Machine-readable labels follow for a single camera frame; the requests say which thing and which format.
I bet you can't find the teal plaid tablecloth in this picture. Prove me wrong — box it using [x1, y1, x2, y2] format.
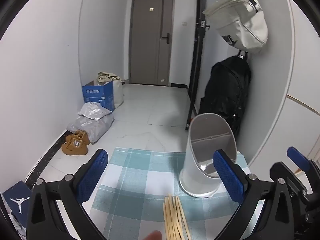
[89, 147, 260, 240]

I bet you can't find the blue cardboard box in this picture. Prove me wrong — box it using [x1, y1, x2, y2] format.
[82, 80, 115, 112]

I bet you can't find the bundle of wooden chopsticks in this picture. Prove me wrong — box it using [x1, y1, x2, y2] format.
[163, 193, 192, 240]

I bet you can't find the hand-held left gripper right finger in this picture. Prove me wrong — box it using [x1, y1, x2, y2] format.
[212, 149, 299, 240]

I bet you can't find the black backpack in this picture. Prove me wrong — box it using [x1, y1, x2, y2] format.
[198, 51, 252, 138]

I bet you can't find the white plastic bag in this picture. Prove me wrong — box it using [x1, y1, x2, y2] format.
[7, 211, 27, 239]

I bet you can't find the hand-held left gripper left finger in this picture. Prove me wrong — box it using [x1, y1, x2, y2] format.
[26, 149, 109, 240]

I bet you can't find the grey door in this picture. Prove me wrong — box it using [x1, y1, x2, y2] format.
[129, 0, 175, 86]

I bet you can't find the brown shoe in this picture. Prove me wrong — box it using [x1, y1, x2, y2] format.
[65, 129, 91, 146]
[61, 140, 89, 156]

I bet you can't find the grey plastic parcel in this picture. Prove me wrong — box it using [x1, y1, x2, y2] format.
[67, 115, 115, 144]
[77, 102, 113, 118]

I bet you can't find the white canvas tote bag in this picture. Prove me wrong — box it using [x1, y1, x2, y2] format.
[202, 0, 268, 54]

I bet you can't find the white utensil holder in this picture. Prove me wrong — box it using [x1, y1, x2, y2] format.
[179, 113, 237, 197]

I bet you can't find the person's left hand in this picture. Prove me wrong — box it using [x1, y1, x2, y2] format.
[144, 230, 163, 240]

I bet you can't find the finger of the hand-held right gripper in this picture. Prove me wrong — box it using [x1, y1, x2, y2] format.
[287, 147, 320, 178]
[269, 162, 309, 198]

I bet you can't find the navy shoe box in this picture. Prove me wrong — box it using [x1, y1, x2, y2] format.
[1, 180, 33, 215]

